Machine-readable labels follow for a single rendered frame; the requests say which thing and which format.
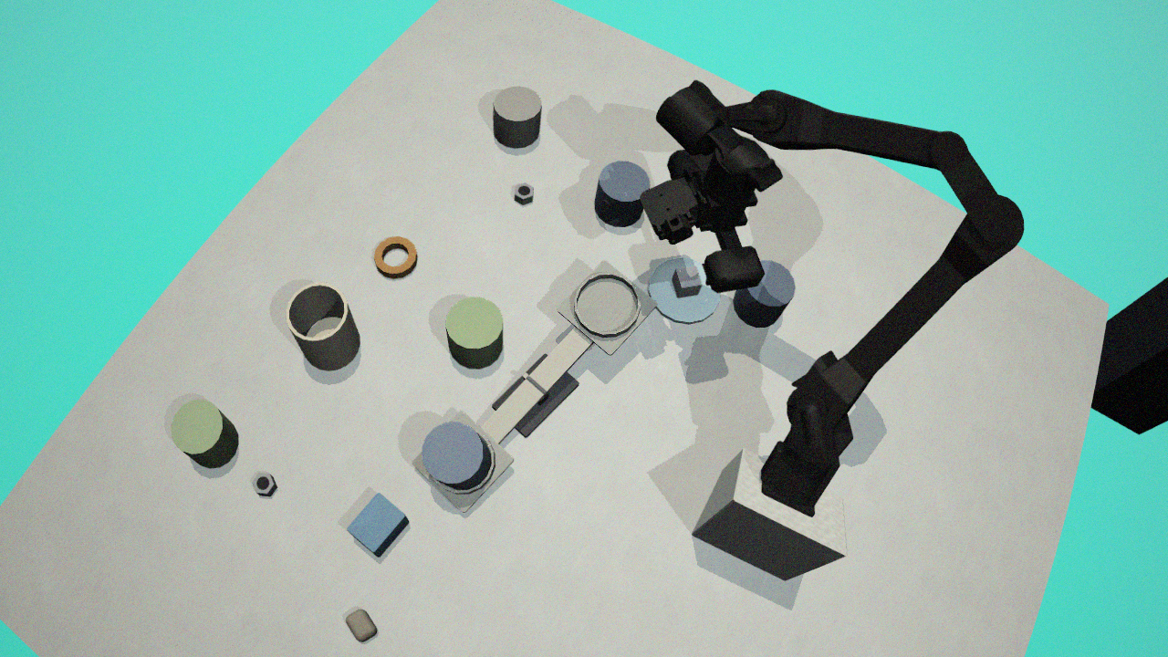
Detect blue block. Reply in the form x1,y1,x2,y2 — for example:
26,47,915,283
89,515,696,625
347,493,409,558

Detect brown ring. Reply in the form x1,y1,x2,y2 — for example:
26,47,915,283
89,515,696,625
374,236,417,279

